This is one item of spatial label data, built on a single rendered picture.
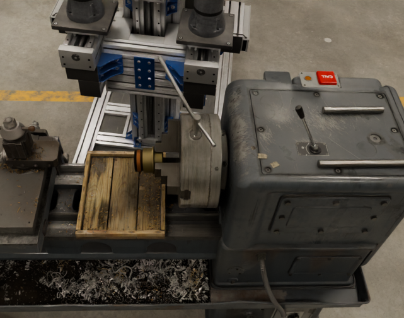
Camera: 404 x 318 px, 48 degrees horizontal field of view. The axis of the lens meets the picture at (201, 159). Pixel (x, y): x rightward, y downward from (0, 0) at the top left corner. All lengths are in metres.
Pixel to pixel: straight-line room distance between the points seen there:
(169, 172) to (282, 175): 0.37
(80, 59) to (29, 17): 2.23
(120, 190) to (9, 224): 0.39
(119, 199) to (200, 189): 0.38
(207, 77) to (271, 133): 0.53
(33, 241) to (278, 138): 0.85
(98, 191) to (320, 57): 2.57
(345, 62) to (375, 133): 2.39
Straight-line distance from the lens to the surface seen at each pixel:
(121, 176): 1.74
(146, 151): 1.51
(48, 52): 3.73
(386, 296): 2.73
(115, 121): 2.85
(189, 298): 1.86
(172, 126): 1.49
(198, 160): 1.38
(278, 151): 1.38
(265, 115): 1.47
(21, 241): 1.61
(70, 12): 1.99
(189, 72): 1.85
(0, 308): 1.93
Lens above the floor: 2.28
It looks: 51 degrees down
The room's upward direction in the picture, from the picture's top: 7 degrees clockwise
